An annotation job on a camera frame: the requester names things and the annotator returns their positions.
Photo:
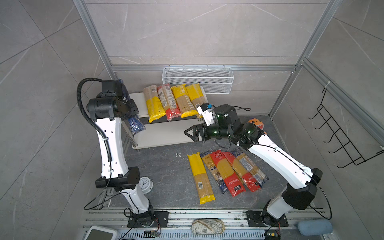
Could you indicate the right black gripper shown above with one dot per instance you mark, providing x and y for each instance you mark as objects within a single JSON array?
[{"x": 203, "y": 127}]

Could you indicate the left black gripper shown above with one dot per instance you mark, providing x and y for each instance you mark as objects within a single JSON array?
[{"x": 132, "y": 111}]

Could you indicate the blue Barilla spaghetti box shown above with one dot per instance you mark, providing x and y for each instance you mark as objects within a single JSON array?
[{"x": 135, "y": 122}]

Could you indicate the yellow wholewheat spaghetti bag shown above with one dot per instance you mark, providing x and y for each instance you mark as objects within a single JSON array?
[{"x": 184, "y": 103}]

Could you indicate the tan yellow pasta bag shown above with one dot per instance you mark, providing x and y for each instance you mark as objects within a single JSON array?
[{"x": 153, "y": 103}]

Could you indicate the yellow spaghetti bag with barcode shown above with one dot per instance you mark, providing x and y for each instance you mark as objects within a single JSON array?
[{"x": 196, "y": 95}]

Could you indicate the red spaghetti bag with label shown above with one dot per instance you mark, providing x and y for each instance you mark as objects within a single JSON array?
[{"x": 168, "y": 102}]

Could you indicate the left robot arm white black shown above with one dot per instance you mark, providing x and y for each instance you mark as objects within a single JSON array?
[{"x": 106, "y": 113}]

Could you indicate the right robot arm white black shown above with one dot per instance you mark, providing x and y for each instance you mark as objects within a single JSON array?
[{"x": 303, "y": 183}]

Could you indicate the white two-tier shelf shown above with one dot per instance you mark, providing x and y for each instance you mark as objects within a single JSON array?
[{"x": 161, "y": 134}]

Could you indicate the dark blue pasta bag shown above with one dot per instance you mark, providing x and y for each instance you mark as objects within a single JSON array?
[{"x": 209, "y": 163}]

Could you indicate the orange shark plush toy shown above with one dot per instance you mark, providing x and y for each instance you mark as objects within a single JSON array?
[{"x": 258, "y": 122}]

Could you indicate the red yellow spaghetti bag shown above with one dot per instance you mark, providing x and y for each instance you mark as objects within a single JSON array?
[{"x": 227, "y": 172}]

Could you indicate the long yellow spaghetti bag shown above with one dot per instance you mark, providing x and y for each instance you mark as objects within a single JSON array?
[{"x": 201, "y": 179}]

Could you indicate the small white alarm clock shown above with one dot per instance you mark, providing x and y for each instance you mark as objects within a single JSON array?
[{"x": 146, "y": 184}]

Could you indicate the clear blue spaghetti bag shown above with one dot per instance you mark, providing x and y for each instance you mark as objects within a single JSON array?
[{"x": 249, "y": 165}]

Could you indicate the patterned cloth pouch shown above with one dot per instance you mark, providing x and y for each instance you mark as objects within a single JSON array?
[{"x": 208, "y": 227}]

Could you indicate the white tablet device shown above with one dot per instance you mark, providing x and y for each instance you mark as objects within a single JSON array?
[{"x": 101, "y": 233}]

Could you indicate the blue grey foam roll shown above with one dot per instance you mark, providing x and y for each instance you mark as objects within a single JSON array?
[{"x": 315, "y": 227}]

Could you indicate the white wire mesh basket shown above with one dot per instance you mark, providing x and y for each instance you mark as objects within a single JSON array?
[{"x": 214, "y": 80}]

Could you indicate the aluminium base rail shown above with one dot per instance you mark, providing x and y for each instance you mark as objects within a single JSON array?
[{"x": 177, "y": 225}]

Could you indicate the black wire hook rack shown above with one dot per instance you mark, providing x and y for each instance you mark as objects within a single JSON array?
[{"x": 355, "y": 157}]

